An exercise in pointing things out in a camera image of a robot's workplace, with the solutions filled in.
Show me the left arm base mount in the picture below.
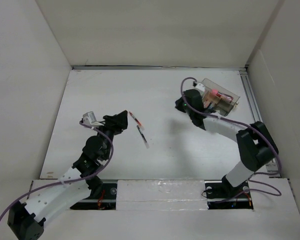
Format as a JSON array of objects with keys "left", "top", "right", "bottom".
[{"left": 70, "top": 180, "right": 118, "bottom": 211}]

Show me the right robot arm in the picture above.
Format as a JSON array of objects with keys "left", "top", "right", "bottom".
[{"left": 175, "top": 88, "right": 279, "bottom": 199}]

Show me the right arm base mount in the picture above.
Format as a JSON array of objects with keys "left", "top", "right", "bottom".
[{"left": 201, "top": 180, "right": 254, "bottom": 210}]

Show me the black ink refill pen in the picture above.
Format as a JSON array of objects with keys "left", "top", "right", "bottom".
[{"left": 136, "top": 125, "right": 150, "bottom": 149}]

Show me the aluminium side rail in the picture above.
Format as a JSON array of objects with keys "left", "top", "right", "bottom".
[{"left": 239, "top": 68, "right": 282, "bottom": 178}]

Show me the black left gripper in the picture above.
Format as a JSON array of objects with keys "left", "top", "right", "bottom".
[{"left": 90, "top": 110, "right": 126, "bottom": 160}]

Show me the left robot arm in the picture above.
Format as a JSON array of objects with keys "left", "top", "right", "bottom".
[{"left": 7, "top": 110, "right": 128, "bottom": 240}]

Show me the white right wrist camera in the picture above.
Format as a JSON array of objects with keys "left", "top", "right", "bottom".
[{"left": 193, "top": 81, "right": 206, "bottom": 92}]

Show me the clear three-compartment desk organizer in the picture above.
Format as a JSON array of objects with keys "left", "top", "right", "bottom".
[{"left": 200, "top": 78, "right": 240, "bottom": 117}]

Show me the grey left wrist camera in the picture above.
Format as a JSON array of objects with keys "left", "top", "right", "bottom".
[{"left": 82, "top": 111, "right": 97, "bottom": 126}]

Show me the red ink refill pen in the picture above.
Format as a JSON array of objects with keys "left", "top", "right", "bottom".
[{"left": 128, "top": 111, "right": 143, "bottom": 127}]

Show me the pink capped crayon tube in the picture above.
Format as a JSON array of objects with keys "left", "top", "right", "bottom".
[{"left": 211, "top": 89, "right": 233, "bottom": 103}]

